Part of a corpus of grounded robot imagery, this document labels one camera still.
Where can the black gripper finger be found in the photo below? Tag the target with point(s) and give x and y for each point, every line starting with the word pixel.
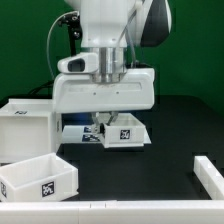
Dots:
pixel 113 117
pixel 96 127

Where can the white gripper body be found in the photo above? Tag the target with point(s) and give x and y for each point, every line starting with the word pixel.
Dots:
pixel 78 93

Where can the small white drawer with knob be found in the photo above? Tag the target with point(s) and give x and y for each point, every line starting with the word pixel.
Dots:
pixel 123 120

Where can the white drawer cabinet frame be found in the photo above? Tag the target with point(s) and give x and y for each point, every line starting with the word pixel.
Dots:
pixel 28 128

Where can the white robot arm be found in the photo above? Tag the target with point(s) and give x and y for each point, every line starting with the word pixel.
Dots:
pixel 98 79

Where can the large white drawer box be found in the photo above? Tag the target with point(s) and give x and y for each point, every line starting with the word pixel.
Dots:
pixel 40 179

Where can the white marker sheet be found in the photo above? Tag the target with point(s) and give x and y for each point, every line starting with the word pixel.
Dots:
pixel 76 134

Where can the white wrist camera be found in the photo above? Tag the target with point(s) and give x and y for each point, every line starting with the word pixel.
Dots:
pixel 84 62

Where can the white front fence rail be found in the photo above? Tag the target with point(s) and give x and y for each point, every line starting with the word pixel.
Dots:
pixel 114 212

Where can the white fence rail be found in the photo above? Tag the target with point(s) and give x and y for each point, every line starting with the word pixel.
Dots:
pixel 209 176
pixel 114 212

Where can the white right fence rail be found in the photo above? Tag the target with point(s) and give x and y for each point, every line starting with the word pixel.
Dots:
pixel 209 176

